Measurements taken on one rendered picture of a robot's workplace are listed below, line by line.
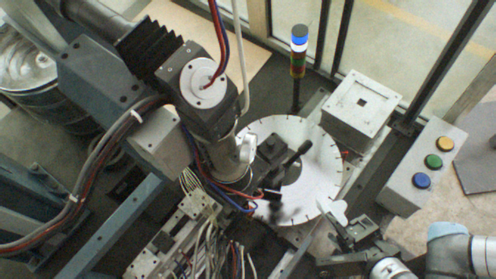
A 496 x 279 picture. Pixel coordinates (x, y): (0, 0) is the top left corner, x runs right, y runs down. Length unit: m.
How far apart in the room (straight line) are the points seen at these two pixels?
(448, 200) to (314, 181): 1.23
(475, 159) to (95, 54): 2.02
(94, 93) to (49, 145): 1.01
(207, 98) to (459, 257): 0.61
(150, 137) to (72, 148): 0.97
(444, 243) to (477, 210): 1.35
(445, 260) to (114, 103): 0.67
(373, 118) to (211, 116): 0.81
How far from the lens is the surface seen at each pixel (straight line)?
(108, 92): 0.54
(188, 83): 0.44
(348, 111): 1.21
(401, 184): 1.14
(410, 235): 2.07
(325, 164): 1.06
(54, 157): 1.52
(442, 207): 2.16
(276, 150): 0.74
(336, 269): 0.85
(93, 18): 0.55
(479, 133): 2.37
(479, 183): 2.25
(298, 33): 1.03
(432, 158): 1.19
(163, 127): 0.55
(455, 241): 0.87
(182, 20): 1.68
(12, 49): 1.40
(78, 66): 0.58
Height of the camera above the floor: 1.93
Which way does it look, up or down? 64 degrees down
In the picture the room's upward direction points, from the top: 11 degrees counter-clockwise
